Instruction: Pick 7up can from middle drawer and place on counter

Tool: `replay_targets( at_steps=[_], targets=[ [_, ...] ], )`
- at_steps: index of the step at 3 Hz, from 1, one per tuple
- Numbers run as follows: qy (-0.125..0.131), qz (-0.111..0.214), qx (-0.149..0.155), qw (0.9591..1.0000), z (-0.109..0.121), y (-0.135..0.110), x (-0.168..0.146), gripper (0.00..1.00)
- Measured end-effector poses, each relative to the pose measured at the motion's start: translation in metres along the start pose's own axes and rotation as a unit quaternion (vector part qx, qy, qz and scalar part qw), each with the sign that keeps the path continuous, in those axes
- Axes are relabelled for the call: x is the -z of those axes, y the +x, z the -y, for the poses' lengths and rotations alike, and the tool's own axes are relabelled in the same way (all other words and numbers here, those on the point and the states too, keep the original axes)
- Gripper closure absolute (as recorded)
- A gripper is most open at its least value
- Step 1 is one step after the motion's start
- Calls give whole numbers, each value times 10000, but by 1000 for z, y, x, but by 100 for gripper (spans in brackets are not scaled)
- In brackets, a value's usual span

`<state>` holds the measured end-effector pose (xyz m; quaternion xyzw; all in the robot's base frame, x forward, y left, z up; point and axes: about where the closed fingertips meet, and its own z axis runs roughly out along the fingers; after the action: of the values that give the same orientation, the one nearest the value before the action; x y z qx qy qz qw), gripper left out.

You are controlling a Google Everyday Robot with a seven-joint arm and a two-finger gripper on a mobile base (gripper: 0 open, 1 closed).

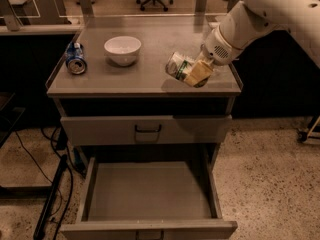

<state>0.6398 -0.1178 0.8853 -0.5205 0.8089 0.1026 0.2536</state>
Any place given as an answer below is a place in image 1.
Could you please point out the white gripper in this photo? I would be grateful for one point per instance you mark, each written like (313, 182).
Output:
(216, 50)

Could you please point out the green 7up can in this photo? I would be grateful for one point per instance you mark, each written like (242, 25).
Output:
(178, 66)

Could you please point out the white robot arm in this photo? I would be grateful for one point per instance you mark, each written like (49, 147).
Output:
(300, 18)

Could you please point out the closed top drawer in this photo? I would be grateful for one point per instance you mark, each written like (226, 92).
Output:
(119, 130)

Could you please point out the grey drawer cabinet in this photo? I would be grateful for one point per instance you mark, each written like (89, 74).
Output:
(143, 88)

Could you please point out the blue soda can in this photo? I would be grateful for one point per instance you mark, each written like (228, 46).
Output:
(74, 58)

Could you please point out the open middle drawer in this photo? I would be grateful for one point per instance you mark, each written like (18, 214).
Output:
(178, 197)

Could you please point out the white bowl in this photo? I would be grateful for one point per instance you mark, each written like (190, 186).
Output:
(122, 50)

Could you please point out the wheeled cart base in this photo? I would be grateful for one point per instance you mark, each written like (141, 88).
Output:
(311, 131)

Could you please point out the black floor bar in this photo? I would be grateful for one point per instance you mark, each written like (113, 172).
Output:
(39, 232)

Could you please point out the black top drawer handle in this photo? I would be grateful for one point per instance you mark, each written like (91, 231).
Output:
(147, 130)

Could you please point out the black drawer handle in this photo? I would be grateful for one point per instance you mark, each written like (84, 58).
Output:
(147, 130)
(149, 235)

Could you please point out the black middle drawer handle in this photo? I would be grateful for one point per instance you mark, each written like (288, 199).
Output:
(149, 235)

